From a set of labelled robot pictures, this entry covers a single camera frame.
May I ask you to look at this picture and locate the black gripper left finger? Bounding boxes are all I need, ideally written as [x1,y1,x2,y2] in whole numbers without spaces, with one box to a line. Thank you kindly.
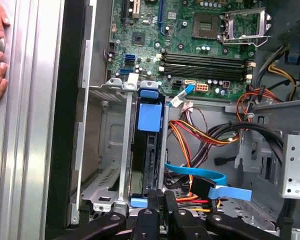
[69,189,165,240]

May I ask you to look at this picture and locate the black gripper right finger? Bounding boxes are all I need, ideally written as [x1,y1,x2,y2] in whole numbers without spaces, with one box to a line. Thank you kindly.
[164,190,281,240]

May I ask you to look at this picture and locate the hard disk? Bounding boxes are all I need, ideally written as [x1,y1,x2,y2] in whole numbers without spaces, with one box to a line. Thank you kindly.
[129,87,166,209]

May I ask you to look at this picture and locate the grey metal disk bay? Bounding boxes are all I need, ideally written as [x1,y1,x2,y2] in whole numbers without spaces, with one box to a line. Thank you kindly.
[81,77,171,213]

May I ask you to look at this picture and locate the grey optical drive cage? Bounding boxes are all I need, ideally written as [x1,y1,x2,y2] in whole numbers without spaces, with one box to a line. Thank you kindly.
[224,98,300,240]

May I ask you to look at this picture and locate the black open PC case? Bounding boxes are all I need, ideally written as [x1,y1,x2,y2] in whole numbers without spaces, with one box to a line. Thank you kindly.
[44,0,300,240]

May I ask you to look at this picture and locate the black RAM slot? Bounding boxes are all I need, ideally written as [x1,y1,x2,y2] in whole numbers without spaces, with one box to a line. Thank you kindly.
[162,67,251,81]
[162,51,250,65]
[162,57,250,71]
[162,62,250,76]

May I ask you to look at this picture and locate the green motherboard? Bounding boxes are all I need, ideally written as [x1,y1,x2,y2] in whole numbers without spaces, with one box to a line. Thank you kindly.
[105,0,266,102]

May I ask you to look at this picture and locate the metal socket cover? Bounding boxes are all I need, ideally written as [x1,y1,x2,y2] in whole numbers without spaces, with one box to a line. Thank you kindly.
[219,6,273,47]

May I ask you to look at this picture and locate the CPU socket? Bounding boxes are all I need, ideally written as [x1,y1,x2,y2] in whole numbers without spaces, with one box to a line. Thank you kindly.
[191,12,220,39]

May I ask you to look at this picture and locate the blue expansion slot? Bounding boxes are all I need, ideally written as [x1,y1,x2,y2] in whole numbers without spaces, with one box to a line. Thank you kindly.
[158,0,167,36]

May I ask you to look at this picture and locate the black expansion slot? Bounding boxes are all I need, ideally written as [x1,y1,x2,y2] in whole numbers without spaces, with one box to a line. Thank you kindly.
[120,0,129,22]

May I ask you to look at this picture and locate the white expansion slot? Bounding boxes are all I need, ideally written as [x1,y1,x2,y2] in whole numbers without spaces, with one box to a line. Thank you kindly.
[131,0,141,20]

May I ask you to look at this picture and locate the grey power supply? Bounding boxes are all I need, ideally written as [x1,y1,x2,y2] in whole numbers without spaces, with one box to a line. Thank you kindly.
[263,0,300,50]

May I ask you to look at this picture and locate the orange red power wire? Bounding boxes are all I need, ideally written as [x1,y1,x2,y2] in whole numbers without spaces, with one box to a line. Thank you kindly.
[176,159,225,215]

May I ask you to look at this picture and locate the blue flat data wire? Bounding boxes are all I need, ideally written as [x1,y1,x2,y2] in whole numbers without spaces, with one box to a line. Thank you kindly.
[164,161,253,202]

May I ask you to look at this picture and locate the orange red wire bundle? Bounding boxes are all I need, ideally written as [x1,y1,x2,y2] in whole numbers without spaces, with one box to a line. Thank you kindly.
[167,119,242,176]

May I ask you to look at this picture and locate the black sleeved wire bundle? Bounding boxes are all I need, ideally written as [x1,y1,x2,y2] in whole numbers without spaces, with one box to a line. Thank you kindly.
[189,121,286,171]

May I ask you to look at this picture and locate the orange wire loop with connector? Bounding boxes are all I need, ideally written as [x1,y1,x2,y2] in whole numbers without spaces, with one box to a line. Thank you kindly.
[235,85,283,131]

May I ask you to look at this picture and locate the blue wire with white label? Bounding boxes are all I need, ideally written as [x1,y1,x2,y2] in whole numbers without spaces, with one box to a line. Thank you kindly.
[169,83,196,109]

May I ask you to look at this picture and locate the yellow black power wire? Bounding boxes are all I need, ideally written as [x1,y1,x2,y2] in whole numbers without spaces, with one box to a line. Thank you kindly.
[266,44,300,102]

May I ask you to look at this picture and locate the wire locking lever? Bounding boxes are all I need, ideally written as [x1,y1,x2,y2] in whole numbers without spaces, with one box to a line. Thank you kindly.
[222,34,273,48]

